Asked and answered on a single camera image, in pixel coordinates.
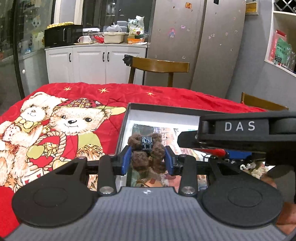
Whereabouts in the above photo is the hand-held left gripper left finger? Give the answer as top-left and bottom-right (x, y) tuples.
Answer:
(55, 146), (134, 196)

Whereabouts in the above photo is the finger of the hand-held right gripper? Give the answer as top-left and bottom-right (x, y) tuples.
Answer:
(224, 150), (264, 163)
(178, 131), (267, 154)

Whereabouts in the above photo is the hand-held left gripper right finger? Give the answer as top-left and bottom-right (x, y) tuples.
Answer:
(163, 146), (242, 197)

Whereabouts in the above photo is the brown fuzzy hair clip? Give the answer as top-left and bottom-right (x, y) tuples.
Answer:
(127, 132), (167, 174)

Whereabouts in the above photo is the black shallow cardboard box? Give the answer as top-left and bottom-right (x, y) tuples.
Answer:
(117, 103), (267, 188)

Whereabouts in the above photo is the person's right forearm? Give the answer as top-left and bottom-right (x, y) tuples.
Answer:
(276, 201), (296, 235)

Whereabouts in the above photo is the person's right hand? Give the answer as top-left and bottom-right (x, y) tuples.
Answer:
(260, 175), (278, 189)

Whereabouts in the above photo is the brown kraft paper piece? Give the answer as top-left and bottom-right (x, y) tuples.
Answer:
(135, 178), (160, 188)

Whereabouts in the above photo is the wooden chair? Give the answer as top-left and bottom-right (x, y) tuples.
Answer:
(128, 57), (190, 88)
(240, 92), (290, 112)

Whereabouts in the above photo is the red teddy bear blanket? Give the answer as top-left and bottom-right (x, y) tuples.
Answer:
(0, 82), (267, 238)

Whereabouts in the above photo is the clear drinking glasses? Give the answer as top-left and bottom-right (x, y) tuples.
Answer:
(281, 52), (296, 72)

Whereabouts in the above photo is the silver refrigerator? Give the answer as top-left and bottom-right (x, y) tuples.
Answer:
(143, 0), (247, 99)

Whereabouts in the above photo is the red and green box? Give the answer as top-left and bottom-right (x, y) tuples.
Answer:
(269, 29), (293, 65)

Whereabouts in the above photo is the small black cloth item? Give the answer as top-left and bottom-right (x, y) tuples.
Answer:
(122, 55), (134, 68)

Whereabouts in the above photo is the white kitchen cabinet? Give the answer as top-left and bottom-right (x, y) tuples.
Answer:
(45, 45), (148, 85)

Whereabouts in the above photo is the beige plastic basin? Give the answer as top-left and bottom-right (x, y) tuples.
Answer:
(103, 32), (125, 44)

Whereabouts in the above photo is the green white snack bag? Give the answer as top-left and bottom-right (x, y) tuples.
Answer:
(128, 15), (146, 37)

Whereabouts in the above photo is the grey plastic bag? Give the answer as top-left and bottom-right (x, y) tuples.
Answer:
(106, 24), (123, 33)

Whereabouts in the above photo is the clear lidded container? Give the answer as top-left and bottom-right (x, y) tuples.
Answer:
(82, 28), (100, 38)

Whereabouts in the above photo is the black microwave oven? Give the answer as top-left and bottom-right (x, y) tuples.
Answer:
(44, 25), (84, 47)

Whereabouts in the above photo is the yellow fringed cloth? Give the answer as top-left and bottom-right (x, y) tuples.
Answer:
(47, 22), (75, 29)

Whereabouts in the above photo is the glass door with stickers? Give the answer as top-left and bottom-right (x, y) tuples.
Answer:
(0, 0), (57, 100)

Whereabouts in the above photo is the white wall shelf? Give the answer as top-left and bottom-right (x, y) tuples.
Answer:
(264, 0), (296, 78)

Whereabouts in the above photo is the yellow framed wall sign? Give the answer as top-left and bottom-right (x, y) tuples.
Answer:
(245, 0), (260, 16)

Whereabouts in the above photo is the dark glass wall cabinet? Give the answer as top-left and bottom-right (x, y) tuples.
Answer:
(82, 0), (154, 26)

